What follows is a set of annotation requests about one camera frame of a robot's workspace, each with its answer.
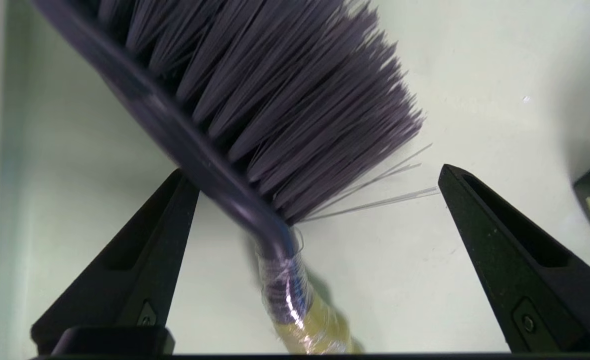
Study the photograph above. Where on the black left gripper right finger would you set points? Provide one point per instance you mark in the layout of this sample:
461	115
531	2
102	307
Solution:
534	280

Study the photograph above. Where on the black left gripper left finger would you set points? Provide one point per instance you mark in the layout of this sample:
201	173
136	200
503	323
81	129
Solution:
140	275

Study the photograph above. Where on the light green plastic tray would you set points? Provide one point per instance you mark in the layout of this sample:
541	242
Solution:
474	75

